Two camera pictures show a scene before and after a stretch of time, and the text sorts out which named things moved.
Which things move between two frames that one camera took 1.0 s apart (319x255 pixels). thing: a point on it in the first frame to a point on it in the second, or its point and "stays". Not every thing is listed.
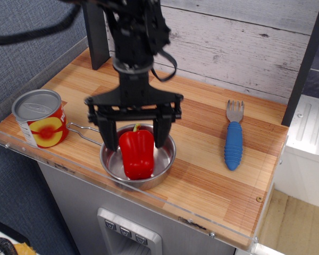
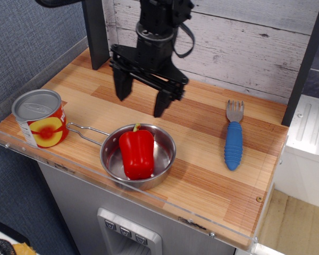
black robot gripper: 134,98 to 151,61
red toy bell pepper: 137,147 stays
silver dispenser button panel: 122,235 stays
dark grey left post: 97,33 stays
